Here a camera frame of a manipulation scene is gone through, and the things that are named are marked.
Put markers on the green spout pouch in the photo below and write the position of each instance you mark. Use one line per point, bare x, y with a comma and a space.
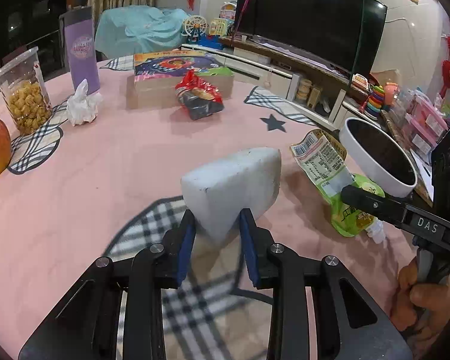
348, 220

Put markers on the white tv cabinet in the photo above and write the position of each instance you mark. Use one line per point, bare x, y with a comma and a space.
281, 74

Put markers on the gold green label wrapper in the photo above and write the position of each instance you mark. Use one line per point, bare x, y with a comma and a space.
322, 158

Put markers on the rainbow stacking ring toy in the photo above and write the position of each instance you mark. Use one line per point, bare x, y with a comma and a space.
375, 102

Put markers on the white foam block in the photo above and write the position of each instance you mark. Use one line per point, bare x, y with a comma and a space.
217, 192

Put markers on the right hand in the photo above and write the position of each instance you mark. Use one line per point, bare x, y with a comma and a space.
424, 307

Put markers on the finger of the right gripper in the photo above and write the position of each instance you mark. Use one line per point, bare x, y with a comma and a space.
383, 208

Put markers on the purple tall box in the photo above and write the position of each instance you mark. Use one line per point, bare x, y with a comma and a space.
77, 35

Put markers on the pink table cloth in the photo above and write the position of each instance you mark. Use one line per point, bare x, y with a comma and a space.
56, 219

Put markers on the white tissue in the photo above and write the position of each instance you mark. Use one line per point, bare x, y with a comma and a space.
82, 107

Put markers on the pink plastic storage boxes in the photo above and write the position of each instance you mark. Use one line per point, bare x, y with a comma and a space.
419, 122

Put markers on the ferris wheel toy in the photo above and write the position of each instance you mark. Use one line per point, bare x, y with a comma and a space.
194, 28

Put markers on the red snack packet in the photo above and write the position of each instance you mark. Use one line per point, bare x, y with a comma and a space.
198, 97

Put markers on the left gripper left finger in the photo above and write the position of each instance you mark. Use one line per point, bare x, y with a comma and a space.
116, 301

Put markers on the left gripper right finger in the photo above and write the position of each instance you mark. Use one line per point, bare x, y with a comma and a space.
319, 309

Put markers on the white round trash bin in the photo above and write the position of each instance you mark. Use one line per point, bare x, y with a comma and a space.
380, 158

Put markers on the colourful book box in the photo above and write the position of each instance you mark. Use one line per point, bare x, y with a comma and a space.
155, 76

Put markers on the large black television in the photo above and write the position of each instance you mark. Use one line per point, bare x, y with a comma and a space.
345, 33

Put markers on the teal covered armchair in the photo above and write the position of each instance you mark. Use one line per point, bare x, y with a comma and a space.
135, 29

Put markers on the clear jar of snacks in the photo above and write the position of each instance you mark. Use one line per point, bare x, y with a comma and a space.
23, 90

